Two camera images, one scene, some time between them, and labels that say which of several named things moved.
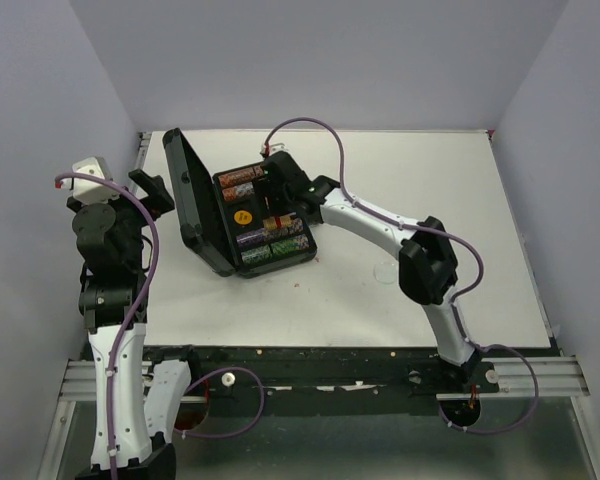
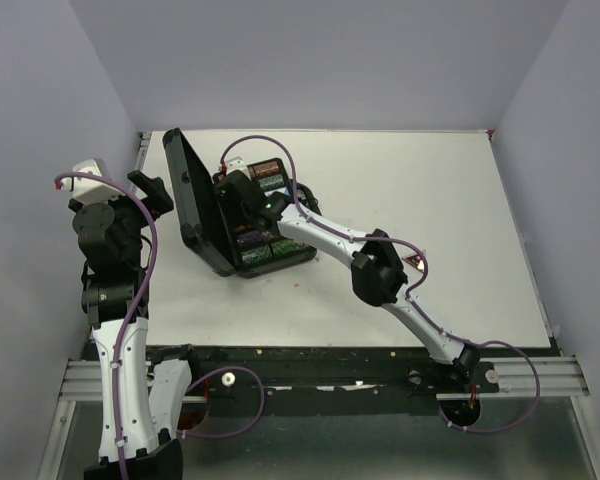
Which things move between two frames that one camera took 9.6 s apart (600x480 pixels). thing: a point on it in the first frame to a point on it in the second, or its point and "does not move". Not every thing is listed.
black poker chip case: [223, 221] does not move
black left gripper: [158, 200] does not move
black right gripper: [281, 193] to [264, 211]
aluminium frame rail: [556, 376] does not move
